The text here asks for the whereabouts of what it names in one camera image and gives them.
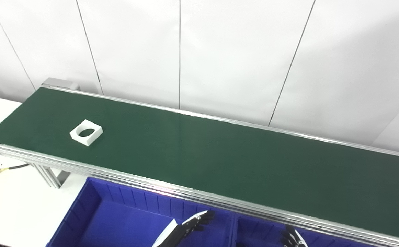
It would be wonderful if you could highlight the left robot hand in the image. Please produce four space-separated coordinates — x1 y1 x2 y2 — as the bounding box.
151 210 216 247

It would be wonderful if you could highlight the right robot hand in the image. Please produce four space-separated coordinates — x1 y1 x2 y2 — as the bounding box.
281 225 308 247

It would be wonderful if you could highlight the white square part round hole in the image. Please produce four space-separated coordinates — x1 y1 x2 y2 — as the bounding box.
70 119 103 147

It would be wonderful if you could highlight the blue plastic bin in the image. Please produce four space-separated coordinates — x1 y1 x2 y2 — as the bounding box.
232 213 378 247
47 177 236 247

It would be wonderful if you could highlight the green conveyor belt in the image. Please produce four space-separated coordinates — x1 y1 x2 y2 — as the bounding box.
0 82 399 247
0 87 399 242

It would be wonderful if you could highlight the aluminium conveyor leg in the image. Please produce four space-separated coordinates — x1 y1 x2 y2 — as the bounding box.
31 164 71 189

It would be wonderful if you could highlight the grey conveyor end housing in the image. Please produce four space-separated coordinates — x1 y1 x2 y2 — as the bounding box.
42 78 80 91

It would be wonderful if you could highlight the black cable yellow connector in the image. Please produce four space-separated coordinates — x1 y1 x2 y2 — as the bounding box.
0 163 30 178

